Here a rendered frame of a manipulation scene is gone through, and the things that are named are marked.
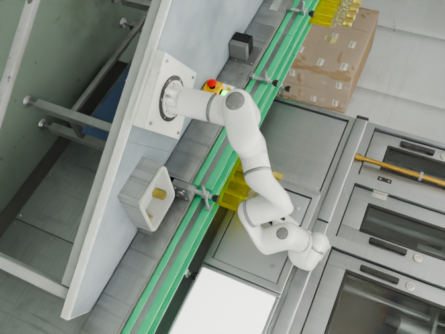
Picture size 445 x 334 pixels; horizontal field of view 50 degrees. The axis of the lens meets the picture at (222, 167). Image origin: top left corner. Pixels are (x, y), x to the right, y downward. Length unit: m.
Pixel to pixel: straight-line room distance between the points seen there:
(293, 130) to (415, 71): 4.65
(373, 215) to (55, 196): 1.41
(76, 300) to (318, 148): 1.24
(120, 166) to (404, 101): 5.22
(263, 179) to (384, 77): 5.38
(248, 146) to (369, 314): 0.89
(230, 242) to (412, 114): 4.64
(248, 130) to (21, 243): 1.26
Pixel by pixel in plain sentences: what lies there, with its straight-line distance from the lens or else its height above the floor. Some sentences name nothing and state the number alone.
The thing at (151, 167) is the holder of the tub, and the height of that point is 0.81.
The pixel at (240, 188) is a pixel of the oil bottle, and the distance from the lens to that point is 1.93.
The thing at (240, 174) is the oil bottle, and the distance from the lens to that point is 1.96.
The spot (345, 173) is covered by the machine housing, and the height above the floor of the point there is 1.38.
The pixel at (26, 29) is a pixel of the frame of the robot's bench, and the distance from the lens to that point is 1.94.
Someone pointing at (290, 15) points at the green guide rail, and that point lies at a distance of 2.41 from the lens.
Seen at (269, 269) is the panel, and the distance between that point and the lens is 1.94.
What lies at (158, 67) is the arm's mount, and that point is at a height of 0.79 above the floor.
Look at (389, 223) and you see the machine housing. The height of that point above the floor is 1.62.
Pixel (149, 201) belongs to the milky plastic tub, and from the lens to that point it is 1.82.
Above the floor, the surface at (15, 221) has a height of 0.12.
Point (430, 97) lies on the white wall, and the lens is 6.59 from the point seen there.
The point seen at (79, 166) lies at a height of 0.22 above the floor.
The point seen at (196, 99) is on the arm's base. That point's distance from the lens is 1.54.
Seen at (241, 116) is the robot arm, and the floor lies 1.10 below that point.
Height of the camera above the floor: 1.51
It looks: 17 degrees down
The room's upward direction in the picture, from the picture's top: 109 degrees clockwise
